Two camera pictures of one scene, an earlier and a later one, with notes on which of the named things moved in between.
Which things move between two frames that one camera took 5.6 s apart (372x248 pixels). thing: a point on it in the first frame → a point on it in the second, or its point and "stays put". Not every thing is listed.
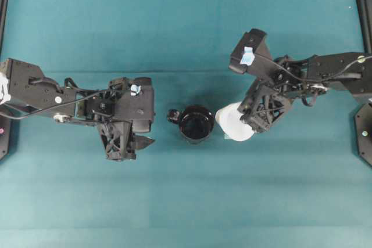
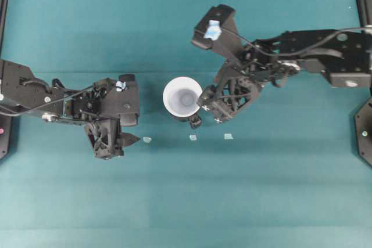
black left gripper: [120, 143] → [107, 139]
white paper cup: [228, 120] → [180, 96]
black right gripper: [262, 104] → [232, 94]
